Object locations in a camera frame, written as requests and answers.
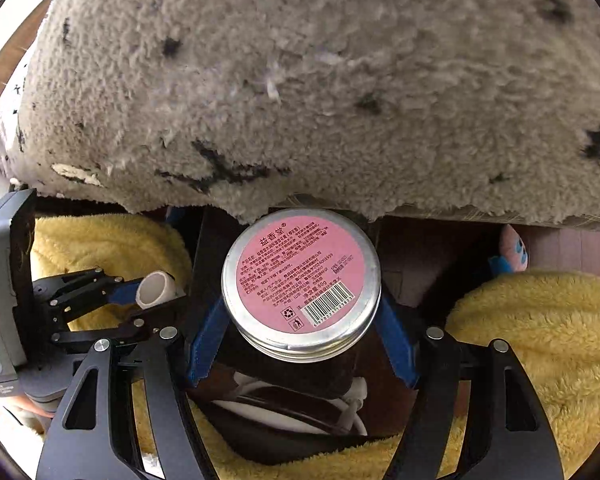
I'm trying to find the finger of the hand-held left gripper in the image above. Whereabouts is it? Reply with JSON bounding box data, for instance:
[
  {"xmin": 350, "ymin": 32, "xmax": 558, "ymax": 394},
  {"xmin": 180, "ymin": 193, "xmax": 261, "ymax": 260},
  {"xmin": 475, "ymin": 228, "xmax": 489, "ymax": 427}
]
[
  {"xmin": 32, "ymin": 267, "xmax": 142, "ymax": 312},
  {"xmin": 50, "ymin": 300, "xmax": 184, "ymax": 347}
]

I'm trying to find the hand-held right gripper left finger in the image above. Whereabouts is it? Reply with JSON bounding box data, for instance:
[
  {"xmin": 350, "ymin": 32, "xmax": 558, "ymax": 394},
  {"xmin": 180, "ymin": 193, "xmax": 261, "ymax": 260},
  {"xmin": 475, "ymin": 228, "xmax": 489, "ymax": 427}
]
[{"xmin": 35, "ymin": 299, "xmax": 230, "ymax": 480}]

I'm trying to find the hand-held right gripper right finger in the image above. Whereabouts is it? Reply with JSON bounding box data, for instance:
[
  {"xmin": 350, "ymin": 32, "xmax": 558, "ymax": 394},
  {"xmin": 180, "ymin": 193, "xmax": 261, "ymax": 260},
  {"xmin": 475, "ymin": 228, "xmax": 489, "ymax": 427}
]
[{"xmin": 372, "ymin": 292, "xmax": 566, "ymax": 480}]

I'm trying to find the white tape roll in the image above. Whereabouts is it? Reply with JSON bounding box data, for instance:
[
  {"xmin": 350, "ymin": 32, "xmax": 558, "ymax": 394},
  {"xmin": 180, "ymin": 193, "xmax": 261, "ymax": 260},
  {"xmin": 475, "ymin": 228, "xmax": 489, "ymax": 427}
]
[{"xmin": 136, "ymin": 270, "xmax": 186, "ymax": 311}]

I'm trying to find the round metal tin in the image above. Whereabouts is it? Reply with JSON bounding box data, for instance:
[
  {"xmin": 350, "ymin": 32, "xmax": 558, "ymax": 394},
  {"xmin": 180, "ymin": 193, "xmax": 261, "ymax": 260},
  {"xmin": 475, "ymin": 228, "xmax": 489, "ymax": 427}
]
[{"xmin": 221, "ymin": 208, "xmax": 382, "ymax": 364}]

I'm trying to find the yellow fluffy blanket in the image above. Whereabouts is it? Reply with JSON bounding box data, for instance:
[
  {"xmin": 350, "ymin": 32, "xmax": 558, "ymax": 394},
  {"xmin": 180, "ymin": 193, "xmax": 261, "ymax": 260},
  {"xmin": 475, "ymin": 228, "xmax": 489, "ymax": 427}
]
[{"xmin": 30, "ymin": 212, "xmax": 600, "ymax": 480}]

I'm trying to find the pink plush toy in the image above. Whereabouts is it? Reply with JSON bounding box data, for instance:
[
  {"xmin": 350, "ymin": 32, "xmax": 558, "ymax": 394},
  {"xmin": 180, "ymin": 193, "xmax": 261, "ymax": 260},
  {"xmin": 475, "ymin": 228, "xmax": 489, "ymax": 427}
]
[{"xmin": 487, "ymin": 224, "xmax": 531, "ymax": 276}]

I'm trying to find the light star-patterned quilt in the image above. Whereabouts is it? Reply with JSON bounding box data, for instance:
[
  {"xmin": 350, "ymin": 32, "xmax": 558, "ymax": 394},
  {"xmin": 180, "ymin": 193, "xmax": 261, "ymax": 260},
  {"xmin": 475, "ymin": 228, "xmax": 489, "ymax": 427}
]
[{"xmin": 0, "ymin": 50, "xmax": 37, "ymax": 183}]

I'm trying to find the grey printed fleece blanket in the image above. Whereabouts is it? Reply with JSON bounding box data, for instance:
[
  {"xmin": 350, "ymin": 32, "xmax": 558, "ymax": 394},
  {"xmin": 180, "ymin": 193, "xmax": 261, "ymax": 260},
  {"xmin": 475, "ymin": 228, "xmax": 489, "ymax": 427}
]
[{"xmin": 0, "ymin": 0, "xmax": 600, "ymax": 234}]

